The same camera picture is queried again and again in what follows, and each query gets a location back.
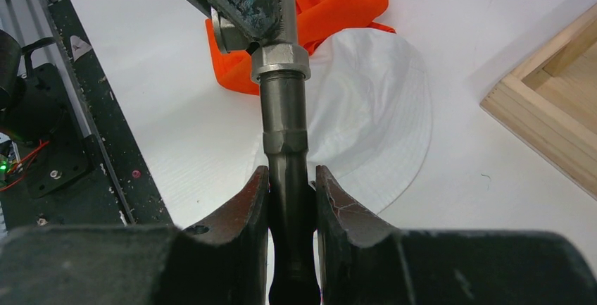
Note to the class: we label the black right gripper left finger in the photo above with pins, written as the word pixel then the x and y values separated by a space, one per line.
pixel 219 260

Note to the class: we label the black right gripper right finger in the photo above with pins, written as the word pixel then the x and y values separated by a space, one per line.
pixel 365 260

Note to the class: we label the silver angle valve fitting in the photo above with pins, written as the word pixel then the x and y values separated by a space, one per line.
pixel 278 57

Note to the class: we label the orange cloth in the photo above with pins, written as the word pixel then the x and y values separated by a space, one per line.
pixel 317 20

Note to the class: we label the white bucket hat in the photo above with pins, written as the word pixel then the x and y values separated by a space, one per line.
pixel 368 113

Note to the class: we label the wooden clothes rack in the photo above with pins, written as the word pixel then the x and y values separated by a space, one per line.
pixel 549 101

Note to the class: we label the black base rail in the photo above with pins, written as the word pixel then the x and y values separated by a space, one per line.
pixel 75 159

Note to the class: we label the white cable duct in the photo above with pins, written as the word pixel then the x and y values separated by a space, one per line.
pixel 25 20

